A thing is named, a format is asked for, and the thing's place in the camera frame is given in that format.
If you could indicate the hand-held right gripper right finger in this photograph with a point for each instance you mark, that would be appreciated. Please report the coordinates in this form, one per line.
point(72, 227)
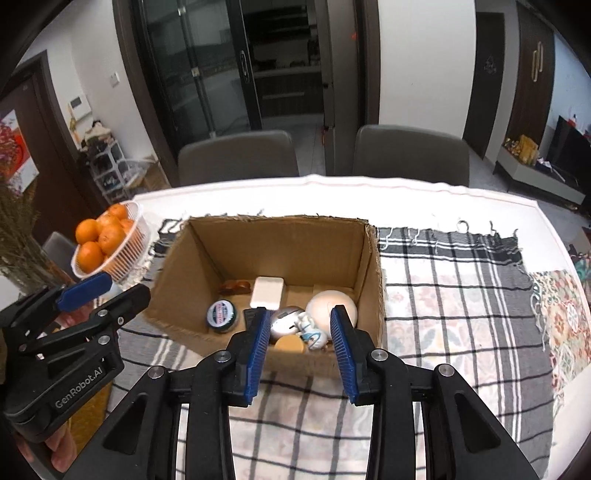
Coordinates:
point(344, 355)

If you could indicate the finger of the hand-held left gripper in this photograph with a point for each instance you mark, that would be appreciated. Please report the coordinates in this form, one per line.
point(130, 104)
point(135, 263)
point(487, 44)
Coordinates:
point(124, 304)
point(85, 290)

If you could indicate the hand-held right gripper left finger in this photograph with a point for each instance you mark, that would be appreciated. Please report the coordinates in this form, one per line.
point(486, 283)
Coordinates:
point(258, 355)

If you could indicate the tan round object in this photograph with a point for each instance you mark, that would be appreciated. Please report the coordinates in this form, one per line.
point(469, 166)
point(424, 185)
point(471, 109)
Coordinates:
point(291, 344)

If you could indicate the black rectangular device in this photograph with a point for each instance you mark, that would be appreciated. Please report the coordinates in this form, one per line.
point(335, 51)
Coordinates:
point(249, 319)

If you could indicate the silver oval object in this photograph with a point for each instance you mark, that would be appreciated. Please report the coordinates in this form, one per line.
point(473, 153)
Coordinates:
point(284, 323)

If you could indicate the round labelled tin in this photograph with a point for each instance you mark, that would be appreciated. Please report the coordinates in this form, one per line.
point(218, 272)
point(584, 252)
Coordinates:
point(220, 316)

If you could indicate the white square charger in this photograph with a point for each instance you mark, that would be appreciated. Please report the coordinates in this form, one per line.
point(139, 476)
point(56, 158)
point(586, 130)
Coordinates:
point(267, 291)

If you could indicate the reddish brown small object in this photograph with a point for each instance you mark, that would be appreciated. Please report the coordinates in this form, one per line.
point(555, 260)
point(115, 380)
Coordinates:
point(233, 287)

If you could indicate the brown cardboard box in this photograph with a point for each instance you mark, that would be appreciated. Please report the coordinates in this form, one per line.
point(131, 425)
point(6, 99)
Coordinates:
point(277, 249)

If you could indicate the person's left hand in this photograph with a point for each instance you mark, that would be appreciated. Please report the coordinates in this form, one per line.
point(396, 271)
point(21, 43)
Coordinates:
point(62, 454)

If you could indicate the yellow woven mat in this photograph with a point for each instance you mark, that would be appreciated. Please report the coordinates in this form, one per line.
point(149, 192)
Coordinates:
point(90, 415)

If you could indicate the grey dining chair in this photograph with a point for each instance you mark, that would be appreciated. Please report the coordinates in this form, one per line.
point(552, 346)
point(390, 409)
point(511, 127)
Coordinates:
point(238, 157)
point(411, 154)
point(57, 247)

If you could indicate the white fruit basket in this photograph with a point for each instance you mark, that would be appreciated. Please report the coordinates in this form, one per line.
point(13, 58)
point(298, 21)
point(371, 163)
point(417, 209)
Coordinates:
point(136, 240)

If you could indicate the white shelf rack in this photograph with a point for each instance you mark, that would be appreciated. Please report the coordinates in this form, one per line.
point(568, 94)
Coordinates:
point(106, 170)

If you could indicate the grey plaid cloth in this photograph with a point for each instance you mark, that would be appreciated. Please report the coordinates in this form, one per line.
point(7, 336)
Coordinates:
point(461, 300)

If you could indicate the floral tablecloth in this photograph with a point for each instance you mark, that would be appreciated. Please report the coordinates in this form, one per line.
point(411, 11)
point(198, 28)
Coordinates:
point(568, 314)

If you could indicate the glass sliding door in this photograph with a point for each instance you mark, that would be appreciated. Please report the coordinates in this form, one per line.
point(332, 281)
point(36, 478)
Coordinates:
point(207, 69)

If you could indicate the grey television cabinet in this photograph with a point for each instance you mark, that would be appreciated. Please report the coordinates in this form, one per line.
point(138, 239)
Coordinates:
point(535, 177)

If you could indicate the black television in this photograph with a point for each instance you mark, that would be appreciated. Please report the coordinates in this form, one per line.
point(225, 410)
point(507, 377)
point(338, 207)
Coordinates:
point(572, 147)

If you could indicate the dark tall cabinet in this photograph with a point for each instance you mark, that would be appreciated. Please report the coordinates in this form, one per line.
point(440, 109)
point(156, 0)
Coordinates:
point(533, 78)

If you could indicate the red wall poster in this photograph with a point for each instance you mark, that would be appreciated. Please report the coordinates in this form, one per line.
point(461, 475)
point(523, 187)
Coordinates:
point(16, 152)

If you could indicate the white wall intercom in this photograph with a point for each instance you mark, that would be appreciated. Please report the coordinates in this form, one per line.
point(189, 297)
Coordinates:
point(80, 106)

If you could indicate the white light switch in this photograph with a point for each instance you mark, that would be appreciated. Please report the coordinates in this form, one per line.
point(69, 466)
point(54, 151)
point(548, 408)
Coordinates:
point(114, 80)

